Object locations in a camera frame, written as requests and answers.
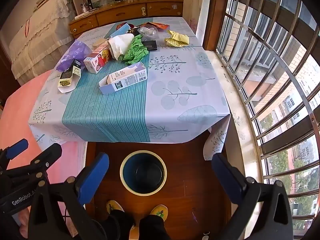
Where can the light blue carton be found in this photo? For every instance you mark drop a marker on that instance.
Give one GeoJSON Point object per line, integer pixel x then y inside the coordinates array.
{"type": "Point", "coordinates": [125, 78]}

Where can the person's shoe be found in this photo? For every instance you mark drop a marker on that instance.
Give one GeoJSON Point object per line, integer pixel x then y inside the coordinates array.
{"type": "Point", "coordinates": [158, 211]}
{"type": "Point", "coordinates": [113, 206]}

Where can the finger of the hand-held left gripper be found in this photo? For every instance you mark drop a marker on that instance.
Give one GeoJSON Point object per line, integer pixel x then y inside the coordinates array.
{"type": "Point", "coordinates": [50, 153]}
{"type": "Point", "coordinates": [17, 148]}

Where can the brown foil wrapper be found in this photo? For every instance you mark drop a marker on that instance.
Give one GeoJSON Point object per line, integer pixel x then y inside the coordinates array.
{"type": "Point", "coordinates": [133, 31]}

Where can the blue bin with cream rim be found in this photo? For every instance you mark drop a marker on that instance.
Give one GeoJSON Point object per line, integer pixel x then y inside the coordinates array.
{"type": "Point", "coordinates": [132, 172]}

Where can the blue box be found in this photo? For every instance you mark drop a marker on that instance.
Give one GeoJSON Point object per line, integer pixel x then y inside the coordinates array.
{"type": "Point", "coordinates": [120, 33]}

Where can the purple plastic bag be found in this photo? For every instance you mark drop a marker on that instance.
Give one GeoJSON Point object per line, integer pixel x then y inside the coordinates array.
{"type": "Point", "coordinates": [73, 52]}

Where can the white power strip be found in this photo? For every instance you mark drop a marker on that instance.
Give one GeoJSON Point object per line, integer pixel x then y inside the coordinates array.
{"type": "Point", "coordinates": [81, 16]}

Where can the small purple plastic piece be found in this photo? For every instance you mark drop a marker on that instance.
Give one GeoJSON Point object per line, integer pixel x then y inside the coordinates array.
{"type": "Point", "coordinates": [193, 216]}

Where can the black and yellow small box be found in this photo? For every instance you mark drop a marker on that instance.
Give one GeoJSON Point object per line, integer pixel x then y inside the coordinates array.
{"type": "Point", "coordinates": [68, 73]}

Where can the white paper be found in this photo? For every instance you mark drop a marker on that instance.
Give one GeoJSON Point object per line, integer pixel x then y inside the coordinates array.
{"type": "Point", "coordinates": [120, 43]}

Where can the metal window grille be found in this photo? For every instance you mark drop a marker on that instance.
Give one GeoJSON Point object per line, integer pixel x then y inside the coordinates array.
{"type": "Point", "coordinates": [275, 80]}

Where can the white drawer lock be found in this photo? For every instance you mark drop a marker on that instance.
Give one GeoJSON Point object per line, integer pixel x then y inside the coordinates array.
{"type": "Point", "coordinates": [143, 11]}

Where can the red packet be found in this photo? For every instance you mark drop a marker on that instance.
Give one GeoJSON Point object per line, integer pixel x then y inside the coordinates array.
{"type": "Point", "coordinates": [122, 25]}

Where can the person's right leg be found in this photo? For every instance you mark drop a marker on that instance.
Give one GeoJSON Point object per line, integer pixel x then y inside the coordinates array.
{"type": "Point", "coordinates": [152, 230]}

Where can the yellow wrapper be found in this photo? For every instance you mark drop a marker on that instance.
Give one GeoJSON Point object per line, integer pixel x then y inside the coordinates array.
{"type": "Point", "coordinates": [177, 39]}

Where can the bear print juice carton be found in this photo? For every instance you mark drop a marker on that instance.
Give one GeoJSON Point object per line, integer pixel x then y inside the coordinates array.
{"type": "Point", "coordinates": [98, 58]}

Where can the person's right shoe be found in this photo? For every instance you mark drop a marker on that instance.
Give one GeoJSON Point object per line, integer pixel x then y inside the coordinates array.
{"type": "Point", "coordinates": [158, 211]}

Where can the black packet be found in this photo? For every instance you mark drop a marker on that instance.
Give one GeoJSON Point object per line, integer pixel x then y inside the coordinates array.
{"type": "Point", "coordinates": [151, 45]}

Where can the green paper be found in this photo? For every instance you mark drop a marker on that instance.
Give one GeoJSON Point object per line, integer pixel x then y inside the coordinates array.
{"type": "Point", "coordinates": [135, 51]}

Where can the wooden desk with drawers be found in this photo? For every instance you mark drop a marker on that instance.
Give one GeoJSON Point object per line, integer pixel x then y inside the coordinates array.
{"type": "Point", "coordinates": [120, 15]}

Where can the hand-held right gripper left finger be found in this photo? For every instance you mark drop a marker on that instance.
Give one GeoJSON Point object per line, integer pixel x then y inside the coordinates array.
{"type": "Point", "coordinates": [92, 177]}

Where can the pale curtain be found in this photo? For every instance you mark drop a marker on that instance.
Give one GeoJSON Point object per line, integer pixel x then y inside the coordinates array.
{"type": "Point", "coordinates": [200, 10]}

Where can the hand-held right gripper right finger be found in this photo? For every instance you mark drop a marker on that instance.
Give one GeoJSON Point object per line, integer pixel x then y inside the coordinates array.
{"type": "Point", "coordinates": [227, 178]}

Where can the person's left shoe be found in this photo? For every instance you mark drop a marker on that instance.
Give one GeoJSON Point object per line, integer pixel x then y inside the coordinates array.
{"type": "Point", "coordinates": [113, 206]}

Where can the orange foil wrapper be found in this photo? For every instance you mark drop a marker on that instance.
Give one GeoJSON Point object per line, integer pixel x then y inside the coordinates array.
{"type": "Point", "coordinates": [160, 25]}

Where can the white lace cover cloth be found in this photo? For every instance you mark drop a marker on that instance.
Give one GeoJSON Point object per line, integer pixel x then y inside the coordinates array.
{"type": "Point", "coordinates": [40, 37]}

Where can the person's left hand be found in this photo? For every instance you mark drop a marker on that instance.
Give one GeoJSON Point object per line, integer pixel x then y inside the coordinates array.
{"type": "Point", "coordinates": [23, 220]}

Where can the clear plastic bag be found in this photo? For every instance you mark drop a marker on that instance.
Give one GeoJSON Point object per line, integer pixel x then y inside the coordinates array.
{"type": "Point", "coordinates": [148, 31]}

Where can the beige box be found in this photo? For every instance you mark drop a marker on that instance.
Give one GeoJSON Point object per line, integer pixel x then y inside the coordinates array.
{"type": "Point", "coordinates": [99, 42]}

